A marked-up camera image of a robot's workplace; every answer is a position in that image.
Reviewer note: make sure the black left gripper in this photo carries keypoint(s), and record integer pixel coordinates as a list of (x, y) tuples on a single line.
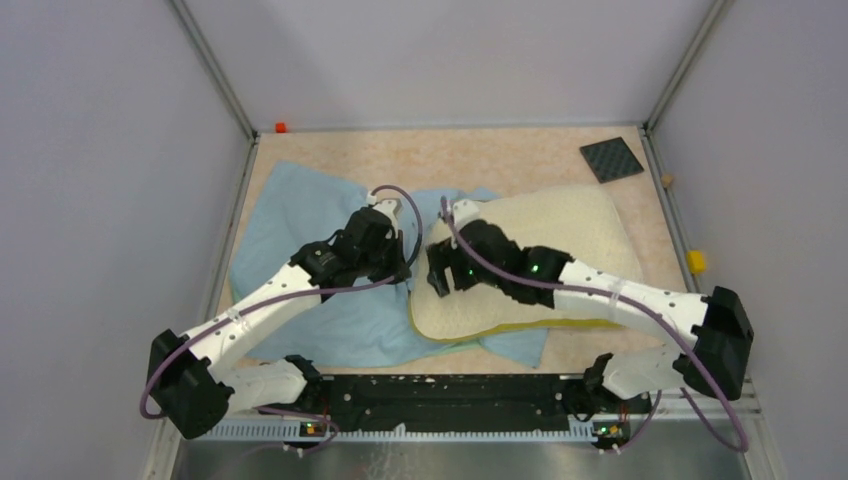
[(394, 239)]

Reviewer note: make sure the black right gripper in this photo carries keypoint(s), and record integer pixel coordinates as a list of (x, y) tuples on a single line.
[(442, 255)]

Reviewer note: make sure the green and blue pillowcase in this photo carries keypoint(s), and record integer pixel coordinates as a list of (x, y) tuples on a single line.
[(315, 220)]

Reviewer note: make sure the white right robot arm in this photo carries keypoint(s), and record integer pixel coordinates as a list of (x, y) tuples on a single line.
[(707, 338)]

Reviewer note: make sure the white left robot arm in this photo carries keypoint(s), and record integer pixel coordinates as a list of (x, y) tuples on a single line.
[(192, 378)]

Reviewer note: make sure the black textured square mat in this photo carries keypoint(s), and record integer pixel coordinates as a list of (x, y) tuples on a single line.
[(611, 160)]

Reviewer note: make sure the small yellow block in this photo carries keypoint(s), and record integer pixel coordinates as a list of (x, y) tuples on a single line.
[(696, 261)]

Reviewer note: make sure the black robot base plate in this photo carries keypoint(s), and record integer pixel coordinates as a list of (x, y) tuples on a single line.
[(470, 403)]

